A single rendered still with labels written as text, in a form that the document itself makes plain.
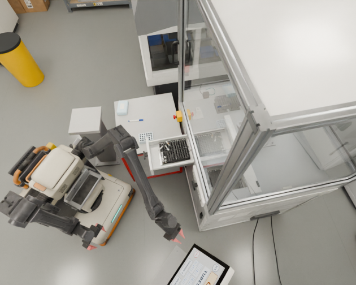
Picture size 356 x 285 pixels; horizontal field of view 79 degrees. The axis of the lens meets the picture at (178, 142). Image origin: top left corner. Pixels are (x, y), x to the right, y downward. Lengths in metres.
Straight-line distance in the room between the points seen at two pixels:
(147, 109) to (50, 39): 3.01
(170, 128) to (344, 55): 1.44
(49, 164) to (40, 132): 2.10
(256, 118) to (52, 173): 1.08
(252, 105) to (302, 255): 2.26
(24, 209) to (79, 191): 0.63
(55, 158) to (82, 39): 3.41
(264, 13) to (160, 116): 1.37
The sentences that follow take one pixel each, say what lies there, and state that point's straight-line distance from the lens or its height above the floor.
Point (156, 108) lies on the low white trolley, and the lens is 2.13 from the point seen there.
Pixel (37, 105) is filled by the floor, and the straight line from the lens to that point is 3.73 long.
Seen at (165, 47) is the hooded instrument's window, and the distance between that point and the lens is 2.02.
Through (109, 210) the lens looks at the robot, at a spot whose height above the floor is 0.28.
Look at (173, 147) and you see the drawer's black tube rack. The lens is 1.73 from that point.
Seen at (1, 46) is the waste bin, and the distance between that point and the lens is 3.73.
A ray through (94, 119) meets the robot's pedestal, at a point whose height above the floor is 0.76.
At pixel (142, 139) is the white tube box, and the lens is 1.91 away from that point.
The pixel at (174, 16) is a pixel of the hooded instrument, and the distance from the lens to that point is 1.86.
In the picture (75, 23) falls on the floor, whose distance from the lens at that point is 4.99.
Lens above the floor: 2.43
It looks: 61 degrees down
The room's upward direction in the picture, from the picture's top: 1 degrees counter-clockwise
